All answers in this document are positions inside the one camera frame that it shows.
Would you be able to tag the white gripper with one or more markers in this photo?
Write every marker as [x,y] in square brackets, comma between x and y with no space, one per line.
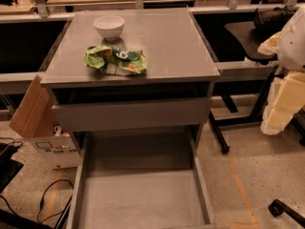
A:
[294,47]

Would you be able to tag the green rice chip bag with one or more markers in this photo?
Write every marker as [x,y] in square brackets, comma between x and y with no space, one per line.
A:
[109,61]

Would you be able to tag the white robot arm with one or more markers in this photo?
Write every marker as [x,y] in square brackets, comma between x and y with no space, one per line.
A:
[286,96]

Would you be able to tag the grey drawer cabinet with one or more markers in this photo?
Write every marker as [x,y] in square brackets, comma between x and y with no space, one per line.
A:
[178,66]

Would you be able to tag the open middle drawer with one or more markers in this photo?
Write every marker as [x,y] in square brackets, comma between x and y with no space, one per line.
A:
[140,182]

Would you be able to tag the closed top drawer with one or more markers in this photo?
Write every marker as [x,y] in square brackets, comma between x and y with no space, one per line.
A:
[134,114]

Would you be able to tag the black side table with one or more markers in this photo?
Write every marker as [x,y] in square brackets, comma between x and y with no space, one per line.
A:
[254,75]

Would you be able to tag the black device on table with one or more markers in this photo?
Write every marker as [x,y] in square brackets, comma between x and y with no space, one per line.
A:
[272,20]

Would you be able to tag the black caster wheel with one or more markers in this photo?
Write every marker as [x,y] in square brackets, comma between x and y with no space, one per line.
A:
[277,208]

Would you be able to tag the white ceramic bowl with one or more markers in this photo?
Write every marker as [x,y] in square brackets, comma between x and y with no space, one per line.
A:
[110,27]

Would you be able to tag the cardboard box with bottles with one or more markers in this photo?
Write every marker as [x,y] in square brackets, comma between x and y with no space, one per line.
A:
[34,121]

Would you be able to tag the black equipment at left edge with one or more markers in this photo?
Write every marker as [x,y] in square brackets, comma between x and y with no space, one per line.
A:
[9,168]

